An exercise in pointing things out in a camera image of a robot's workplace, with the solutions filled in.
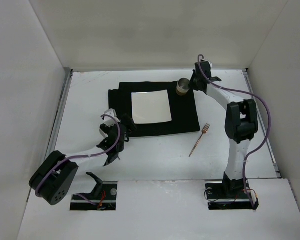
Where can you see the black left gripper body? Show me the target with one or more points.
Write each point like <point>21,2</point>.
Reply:
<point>122,128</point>

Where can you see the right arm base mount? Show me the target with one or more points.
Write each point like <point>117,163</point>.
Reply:
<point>219,198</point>

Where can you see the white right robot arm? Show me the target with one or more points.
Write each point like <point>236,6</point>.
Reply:
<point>241,125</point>

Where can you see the white square plate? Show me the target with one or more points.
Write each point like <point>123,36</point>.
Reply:
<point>151,107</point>

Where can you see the silver metal cup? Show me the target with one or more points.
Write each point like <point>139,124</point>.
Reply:
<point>182,86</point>

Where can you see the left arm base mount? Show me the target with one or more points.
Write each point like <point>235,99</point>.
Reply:
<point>103,196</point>

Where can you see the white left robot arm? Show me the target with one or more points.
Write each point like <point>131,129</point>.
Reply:
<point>61,175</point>

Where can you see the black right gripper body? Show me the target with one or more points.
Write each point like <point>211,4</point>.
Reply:
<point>195,80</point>

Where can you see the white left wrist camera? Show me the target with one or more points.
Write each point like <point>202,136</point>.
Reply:
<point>110,117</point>

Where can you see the aluminium table edge rail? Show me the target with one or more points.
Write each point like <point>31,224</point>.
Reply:
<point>53,137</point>

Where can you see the copper fork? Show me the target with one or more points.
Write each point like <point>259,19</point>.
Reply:
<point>204,130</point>

